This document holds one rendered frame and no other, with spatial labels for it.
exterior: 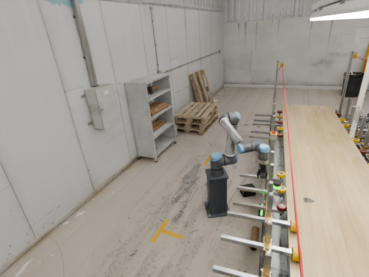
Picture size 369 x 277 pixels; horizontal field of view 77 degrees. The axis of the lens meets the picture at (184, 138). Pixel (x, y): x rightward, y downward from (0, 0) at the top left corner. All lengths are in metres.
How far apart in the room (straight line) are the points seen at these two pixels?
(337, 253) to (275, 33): 8.46
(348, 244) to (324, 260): 0.24
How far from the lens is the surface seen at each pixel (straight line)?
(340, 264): 1.94
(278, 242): 2.31
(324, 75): 9.87
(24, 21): 3.32
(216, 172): 2.98
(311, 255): 1.91
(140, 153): 4.75
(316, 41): 9.70
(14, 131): 3.17
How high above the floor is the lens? 2.31
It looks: 25 degrees down
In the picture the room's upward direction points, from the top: 5 degrees counter-clockwise
